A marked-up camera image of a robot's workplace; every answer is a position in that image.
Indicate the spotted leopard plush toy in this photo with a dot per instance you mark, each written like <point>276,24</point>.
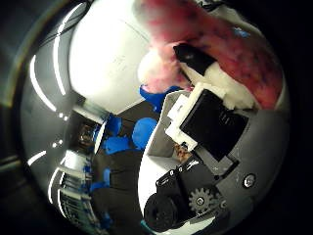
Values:
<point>181,151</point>

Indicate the pink plush toy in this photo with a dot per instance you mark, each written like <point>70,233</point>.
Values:
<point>228,42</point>

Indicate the grey fabric container box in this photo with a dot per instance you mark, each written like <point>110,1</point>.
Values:
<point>163,137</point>

